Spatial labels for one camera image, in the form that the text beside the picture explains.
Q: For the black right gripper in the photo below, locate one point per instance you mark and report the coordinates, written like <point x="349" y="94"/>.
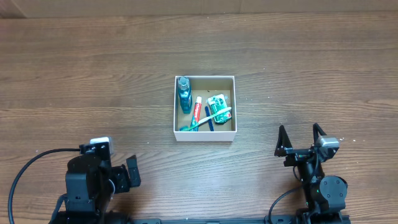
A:
<point x="285" y="149"/>

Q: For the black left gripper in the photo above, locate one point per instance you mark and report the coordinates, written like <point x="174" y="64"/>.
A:
<point x="123" y="182"/>

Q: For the green white toothbrush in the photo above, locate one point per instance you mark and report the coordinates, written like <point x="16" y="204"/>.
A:
<point x="204" y="120"/>

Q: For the teal toothpaste tube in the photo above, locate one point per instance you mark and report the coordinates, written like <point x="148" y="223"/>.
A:
<point x="196" y="114"/>

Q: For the teal mouthwash bottle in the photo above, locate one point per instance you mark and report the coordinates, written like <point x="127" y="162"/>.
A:
<point x="185" y="94"/>

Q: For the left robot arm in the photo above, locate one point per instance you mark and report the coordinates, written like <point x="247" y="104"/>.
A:
<point x="91" y="183"/>

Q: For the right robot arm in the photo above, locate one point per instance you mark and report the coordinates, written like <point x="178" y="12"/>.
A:
<point x="324" y="194"/>

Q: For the open white cardboard box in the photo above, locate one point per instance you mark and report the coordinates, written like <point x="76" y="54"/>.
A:
<point x="206" y="87"/>

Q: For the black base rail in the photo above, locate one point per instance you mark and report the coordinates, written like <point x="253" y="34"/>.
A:
<point x="217" y="220"/>

